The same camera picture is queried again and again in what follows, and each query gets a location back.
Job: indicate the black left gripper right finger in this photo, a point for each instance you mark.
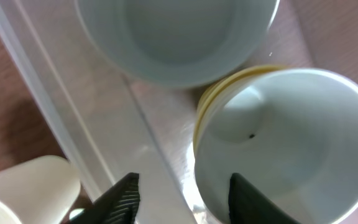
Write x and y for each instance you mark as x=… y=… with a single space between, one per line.
x=247 y=205

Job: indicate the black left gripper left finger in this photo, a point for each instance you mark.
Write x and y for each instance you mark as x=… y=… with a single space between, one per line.
x=118 y=205

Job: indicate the grey plastic cup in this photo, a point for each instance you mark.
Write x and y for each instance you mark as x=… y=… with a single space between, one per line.
x=293 y=134

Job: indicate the yellow plastic cup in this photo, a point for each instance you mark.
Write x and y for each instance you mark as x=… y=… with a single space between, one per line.
x=214 y=90

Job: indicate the grey-blue plastic bowl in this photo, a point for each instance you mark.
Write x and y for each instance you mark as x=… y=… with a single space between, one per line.
x=178 y=43

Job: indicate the white plastic cup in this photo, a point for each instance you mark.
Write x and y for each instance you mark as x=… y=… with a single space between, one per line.
x=41 y=190

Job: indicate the clear plastic container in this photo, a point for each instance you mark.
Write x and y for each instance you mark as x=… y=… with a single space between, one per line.
x=107 y=122

